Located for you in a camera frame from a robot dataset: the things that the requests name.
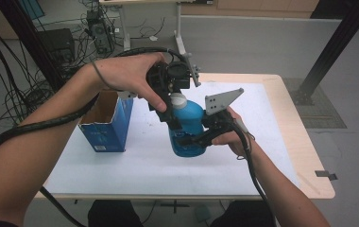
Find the blue cardboard box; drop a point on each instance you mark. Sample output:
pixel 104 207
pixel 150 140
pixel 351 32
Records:
pixel 111 132

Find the person's right hand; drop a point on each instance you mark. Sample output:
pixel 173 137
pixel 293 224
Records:
pixel 239 140

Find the person's right leg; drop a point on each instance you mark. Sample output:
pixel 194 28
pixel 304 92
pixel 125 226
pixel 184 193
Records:
pixel 240 216

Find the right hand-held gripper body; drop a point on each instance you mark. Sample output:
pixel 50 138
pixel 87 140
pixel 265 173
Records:
pixel 220 121

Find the black computer tower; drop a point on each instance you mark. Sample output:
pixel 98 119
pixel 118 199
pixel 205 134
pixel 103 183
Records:
pixel 100 33

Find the person's leg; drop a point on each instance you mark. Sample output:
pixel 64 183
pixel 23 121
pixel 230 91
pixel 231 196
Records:
pixel 240 216
pixel 114 214

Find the grey foot pedal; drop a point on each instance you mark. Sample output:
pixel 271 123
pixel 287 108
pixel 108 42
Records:
pixel 202 213

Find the blue bottle with white cap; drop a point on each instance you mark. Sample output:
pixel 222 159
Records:
pixel 188 115

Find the person's left hand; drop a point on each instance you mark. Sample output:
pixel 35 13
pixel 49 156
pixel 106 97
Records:
pixel 124 74

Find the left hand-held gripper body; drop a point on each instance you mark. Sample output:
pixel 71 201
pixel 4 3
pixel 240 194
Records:
pixel 174 75

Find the white desk frame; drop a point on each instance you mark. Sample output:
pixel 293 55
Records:
pixel 180 41

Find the dark grey floor mat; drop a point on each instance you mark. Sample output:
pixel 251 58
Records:
pixel 322 110

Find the person's left leg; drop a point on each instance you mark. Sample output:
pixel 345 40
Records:
pixel 114 214

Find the black box on floor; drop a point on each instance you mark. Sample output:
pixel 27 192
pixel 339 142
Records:
pixel 58 44

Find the black tape piece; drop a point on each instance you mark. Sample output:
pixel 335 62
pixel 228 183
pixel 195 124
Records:
pixel 325 174

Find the white paper table mat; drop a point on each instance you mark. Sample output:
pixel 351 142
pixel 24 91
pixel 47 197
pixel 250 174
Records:
pixel 149 170

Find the black metal frame post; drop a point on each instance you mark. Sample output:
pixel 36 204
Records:
pixel 335 47
pixel 26 34

